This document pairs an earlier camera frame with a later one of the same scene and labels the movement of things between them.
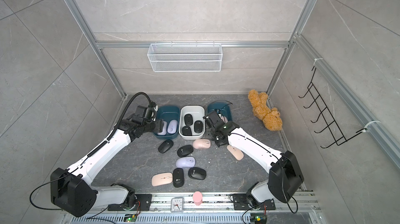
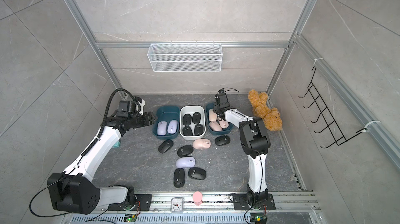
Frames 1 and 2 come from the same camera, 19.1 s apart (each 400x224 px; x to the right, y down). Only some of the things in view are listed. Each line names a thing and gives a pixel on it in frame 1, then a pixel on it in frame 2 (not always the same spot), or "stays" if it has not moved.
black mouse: [186, 131] stays
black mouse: [166, 145] stays
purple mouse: [164, 132] stays
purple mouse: [172, 126] stays
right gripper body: [213, 132] -> [217, 109]
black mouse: [221, 142] -> [196, 117]
